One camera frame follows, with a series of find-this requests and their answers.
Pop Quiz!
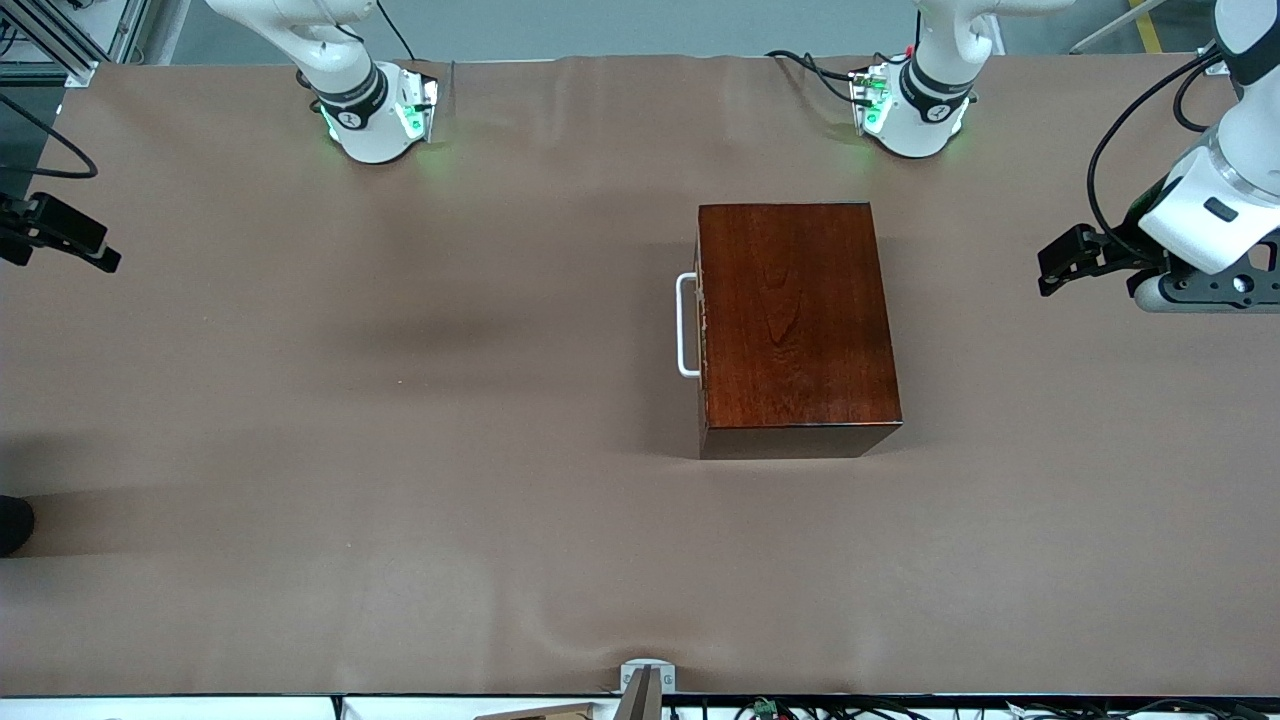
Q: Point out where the light wood drawer white handle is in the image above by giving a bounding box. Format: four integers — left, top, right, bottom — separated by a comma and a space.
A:
676, 255, 709, 421

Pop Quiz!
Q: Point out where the dark brown wooden cabinet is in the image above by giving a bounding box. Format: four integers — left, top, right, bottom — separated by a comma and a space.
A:
697, 203, 903, 461

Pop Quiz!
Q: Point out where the brown table cloth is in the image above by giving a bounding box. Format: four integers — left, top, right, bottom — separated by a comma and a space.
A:
0, 55, 1280, 698

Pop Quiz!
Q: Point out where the light wooden board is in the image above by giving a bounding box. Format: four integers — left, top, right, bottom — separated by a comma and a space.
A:
475, 703, 601, 720

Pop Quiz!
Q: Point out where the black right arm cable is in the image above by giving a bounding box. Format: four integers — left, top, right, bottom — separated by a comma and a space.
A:
0, 95, 99, 180

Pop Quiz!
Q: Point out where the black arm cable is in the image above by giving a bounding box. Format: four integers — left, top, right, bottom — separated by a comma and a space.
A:
0, 95, 99, 180
1087, 48, 1229, 266

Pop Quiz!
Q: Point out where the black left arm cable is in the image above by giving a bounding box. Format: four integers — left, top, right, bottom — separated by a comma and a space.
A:
1087, 48, 1229, 266

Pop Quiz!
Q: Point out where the aluminium frame profile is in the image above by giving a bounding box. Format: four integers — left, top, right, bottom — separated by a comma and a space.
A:
0, 0, 151, 86

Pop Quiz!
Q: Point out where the black left base cable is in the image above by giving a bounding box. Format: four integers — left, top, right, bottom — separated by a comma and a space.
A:
765, 50, 906, 106

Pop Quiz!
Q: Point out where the black base cable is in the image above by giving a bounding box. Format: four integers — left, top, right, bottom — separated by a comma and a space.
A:
765, 50, 906, 106
375, 0, 417, 63

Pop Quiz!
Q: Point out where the black right base cable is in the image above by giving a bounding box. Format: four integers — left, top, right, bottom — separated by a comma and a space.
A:
375, 0, 417, 63

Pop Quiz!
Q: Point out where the grey metal clamp bracket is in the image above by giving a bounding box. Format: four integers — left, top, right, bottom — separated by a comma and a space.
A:
620, 660, 676, 720

